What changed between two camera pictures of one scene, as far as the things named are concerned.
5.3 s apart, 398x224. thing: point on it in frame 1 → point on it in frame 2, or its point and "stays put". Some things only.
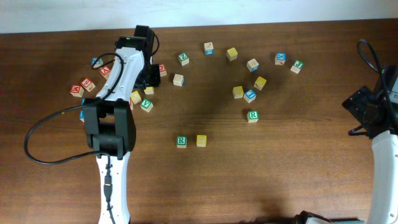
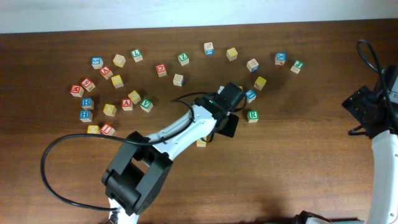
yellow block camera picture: [201, 140] stays put
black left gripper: [155, 81] → [230, 129]
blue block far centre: [209, 48] stays put
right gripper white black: [355, 103] stays put
